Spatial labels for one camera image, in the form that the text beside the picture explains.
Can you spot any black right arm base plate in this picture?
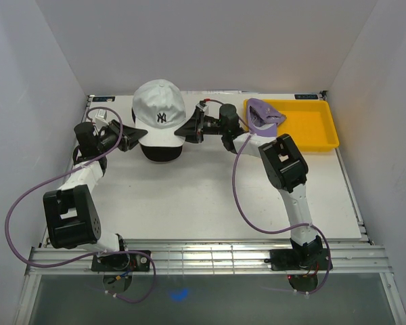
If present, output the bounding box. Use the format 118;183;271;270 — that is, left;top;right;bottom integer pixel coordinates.
264;248;333;271

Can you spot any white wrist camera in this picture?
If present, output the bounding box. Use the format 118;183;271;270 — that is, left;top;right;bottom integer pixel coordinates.
94;108;108;129
196;99;208;115

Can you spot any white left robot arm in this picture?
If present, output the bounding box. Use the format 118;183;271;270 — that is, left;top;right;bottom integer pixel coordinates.
43;120;148;271

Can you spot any yellow plastic bin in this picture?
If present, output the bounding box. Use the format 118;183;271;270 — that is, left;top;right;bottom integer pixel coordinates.
244;99;340;152

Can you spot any aluminium mounting rail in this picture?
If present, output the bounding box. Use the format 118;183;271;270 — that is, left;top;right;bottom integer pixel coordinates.
26;239;393;276

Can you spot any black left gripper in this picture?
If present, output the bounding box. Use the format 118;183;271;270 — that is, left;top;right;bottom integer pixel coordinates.
95;119;147;154

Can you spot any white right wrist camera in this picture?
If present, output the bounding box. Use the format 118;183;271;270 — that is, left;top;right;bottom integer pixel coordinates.
196;99;208;115

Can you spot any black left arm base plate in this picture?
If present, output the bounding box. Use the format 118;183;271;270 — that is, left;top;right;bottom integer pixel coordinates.
91;251;152;272

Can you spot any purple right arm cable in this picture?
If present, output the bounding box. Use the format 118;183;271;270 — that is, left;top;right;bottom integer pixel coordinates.
206;98;330;295

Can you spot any white baseball cap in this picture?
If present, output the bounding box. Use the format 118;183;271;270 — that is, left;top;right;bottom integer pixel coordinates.
132;79;187;148

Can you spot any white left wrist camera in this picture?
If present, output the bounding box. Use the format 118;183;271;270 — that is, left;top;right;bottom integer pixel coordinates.
94;108;108;129

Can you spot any black baseball cap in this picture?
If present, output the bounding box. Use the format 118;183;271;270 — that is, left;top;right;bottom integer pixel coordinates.
131;109;185;163

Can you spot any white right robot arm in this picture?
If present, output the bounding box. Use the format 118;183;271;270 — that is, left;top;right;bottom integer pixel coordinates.
175;101;323;269

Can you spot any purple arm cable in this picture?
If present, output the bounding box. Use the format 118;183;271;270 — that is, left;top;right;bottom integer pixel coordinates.
206;98;330;295
5;107;156;303

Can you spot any purple baseball cap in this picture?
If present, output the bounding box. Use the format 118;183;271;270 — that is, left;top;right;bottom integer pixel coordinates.
245;98;286;137

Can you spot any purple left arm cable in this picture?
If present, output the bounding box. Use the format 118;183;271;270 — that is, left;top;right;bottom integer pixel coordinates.
5;107;156;303

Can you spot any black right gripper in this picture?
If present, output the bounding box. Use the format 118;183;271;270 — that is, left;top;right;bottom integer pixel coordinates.
175;109;227;144

